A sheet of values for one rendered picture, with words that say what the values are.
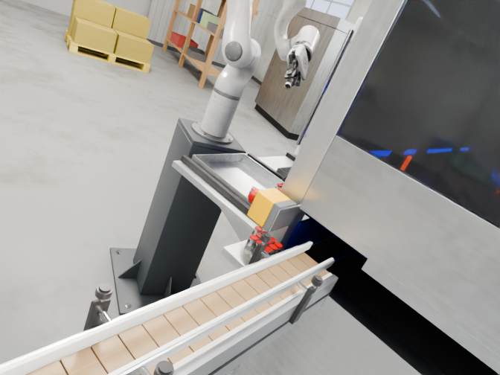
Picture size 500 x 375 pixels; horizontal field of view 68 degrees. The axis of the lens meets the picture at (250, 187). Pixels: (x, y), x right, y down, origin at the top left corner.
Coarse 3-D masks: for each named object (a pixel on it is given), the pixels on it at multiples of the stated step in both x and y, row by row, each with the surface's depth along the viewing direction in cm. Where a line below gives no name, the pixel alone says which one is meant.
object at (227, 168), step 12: (192, 156) 120; (204, 156) 124; (216, 156) 128; (228, 156) 134; (240, 156) 139; (204, 168) 117; (216, 168) 126; (228, 168) 130; (240, 168) 134; (252, 168) 138; (264, 168) 134; (228, 180) 121; (240, 180) 125; (252, 180) 129; (264, 180) 133; (276, 180) 131; (240, 192) 109
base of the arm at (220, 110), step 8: (216, 96) 152; (208, 104) 156; (216, 104) 153; (224, 104) 152; (232, 104) 153; (208, 112) 155; (216, 112) 154; (224, 112) 154; (232, 112) 156; (208, 120) 156; (216, 120) 155; (224, 120) 155; (192, 128) 159; (200, 128) 160; (208, 128) 157; (216, 128) 156; (224, 128) 158; (208, 136) 155; (216, 136) 158; (224, 136) 161
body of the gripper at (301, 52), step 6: (294, 48) 130; (300, 48) 129; (306, 48) 133; (288, 54) 128; (300, 54) 126; (306, 54) 132; (288, 60) 128; (294, 60) 128; (300, 60) 126; (306, 60) 132; (300, 66) 128; (306, 66) 132; (306, 72) 132
